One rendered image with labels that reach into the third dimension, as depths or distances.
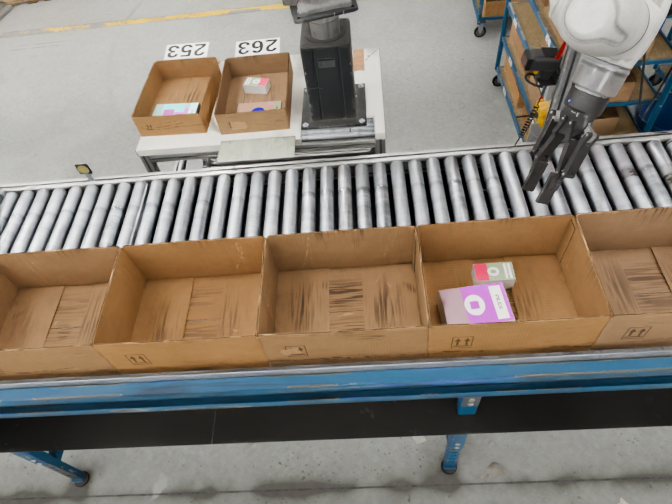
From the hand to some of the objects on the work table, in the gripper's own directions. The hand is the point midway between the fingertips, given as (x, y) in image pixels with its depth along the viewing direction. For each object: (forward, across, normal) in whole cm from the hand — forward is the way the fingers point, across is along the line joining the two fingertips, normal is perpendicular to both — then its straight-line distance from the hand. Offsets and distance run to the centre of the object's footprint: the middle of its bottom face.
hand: (541, 183), depth 109 cm
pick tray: (+35, +129, +40) cm, 139 cm away
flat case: (+49, +130, +73) cm, 157 cm away
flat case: (+38, +120, +41) cm, 132 cm away
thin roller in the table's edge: (+34, +98, +13) cm, 105 cm away
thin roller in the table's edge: (+33, +101, +12) cm, 107 cm away
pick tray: (+47, +139, +70) cm, 162 cm away
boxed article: (+33, +136, +41) cm, 145 cm away
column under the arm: (+26, +114, +13) cm, 117 cm away
